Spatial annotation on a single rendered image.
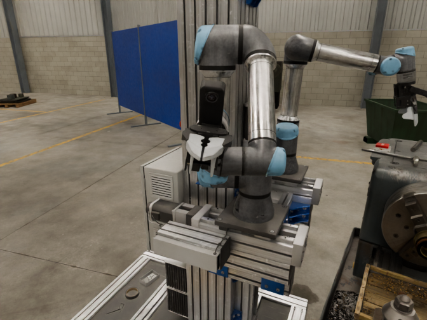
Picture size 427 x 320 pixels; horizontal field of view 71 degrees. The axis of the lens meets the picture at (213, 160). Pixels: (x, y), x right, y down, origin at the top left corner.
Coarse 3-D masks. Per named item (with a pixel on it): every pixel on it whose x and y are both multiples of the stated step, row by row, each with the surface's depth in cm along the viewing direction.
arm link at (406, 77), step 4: (408, 72) 141; (412, 72) 134; (396, 76) 140; (400, 76) 137; (404, 76) 136; (408, 76) 134; (412, 76) 135; (400, 80) 138; (404, 80) 136; (408, 80) 136; (412, 80) 135
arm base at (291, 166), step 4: (288, 156) 146; (292, 156) 147; (288, 160) 147; (292, 160) 147; (296, 160) 150; (288, 164) 147; (292, 164) 148; (296, 164) 149; (288, 168) 147; (292, 168) 148; (296, 168) 149; (284, 172) 147; (288, 172) 147; (292, 172) 148; (296, 172) 150
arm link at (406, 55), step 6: (402, 48) 133; (408, 48) 132; (396, 54) 135; (402, 54) 133; (408, 54) 132; (414, 54) 133; (402, 60) 134; (408, 60) 133; (414, 60) 134; (402, 66) 135; (408, 66) 134; (414, 66) 134; (402, 72) 136
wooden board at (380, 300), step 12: (396, 276) 118; (360, 288) 111; (372, 288) 113; (384, 288) 113; (396, 288) 113; (408, 288) 113; (420, 288) 113; (360, 300) 105; (372, 300) 108; (384, 300) 108; (420, 300) 108; (360, 312) 100; (372, 312) 103; (420, 312) 103
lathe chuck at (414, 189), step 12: (408, 192) 118; (420, 192) 113; (396, 204) 118; (420, 204) 114; (384, 216) 122; (396, 216) 120; (408, 216) 117; (384, 228) 123; (396, 228) 121; (408, 228) 119; (396, 240) 122; (408, 240) 120; (396, 252) 123; (420, 264) 120
